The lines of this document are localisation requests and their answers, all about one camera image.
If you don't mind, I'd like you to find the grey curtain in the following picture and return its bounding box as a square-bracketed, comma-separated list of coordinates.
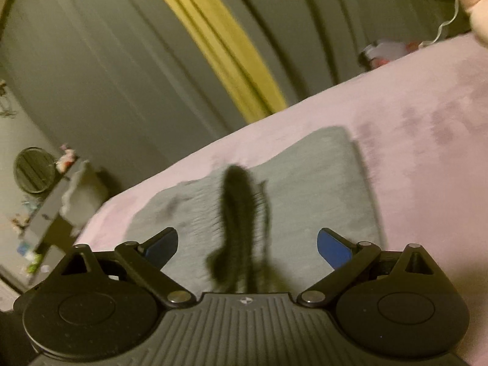
[0, 0, 252, 206]
[213, 0, 477, 86]

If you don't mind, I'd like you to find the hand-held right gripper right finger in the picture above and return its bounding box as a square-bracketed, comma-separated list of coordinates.
[298, 228, 434, 309]

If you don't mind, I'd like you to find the yellow curtain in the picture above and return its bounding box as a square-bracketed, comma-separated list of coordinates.
[138, 0, 288, 124]

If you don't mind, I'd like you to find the pale grey cloth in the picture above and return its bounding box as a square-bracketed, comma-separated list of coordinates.
[60, 160, 110, 230]

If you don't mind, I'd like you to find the small pale bedside item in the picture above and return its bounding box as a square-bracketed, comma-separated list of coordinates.
[357, 39, 420, 70]

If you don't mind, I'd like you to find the pink plush toy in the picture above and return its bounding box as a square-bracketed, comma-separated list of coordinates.
[450, 0, 488, 48]

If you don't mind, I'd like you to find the pink bed blanket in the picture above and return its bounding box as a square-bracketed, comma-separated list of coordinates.
[0, 30, 488, 366]

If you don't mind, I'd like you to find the round dark mirror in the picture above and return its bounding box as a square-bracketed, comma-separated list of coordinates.
[13, 146, 57, 194]

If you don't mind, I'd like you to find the dark desk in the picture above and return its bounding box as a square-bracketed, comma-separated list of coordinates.
[27, 159, 112, 275]

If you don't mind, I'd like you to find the small pink red toy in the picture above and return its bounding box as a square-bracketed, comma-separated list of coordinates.
[54, 144, 78, 173]

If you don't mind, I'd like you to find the white cable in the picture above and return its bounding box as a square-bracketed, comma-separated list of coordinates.
[418, 0, 463, 49]

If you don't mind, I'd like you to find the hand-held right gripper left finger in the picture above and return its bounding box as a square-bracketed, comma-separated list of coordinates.
[58, 228, 193, 309]

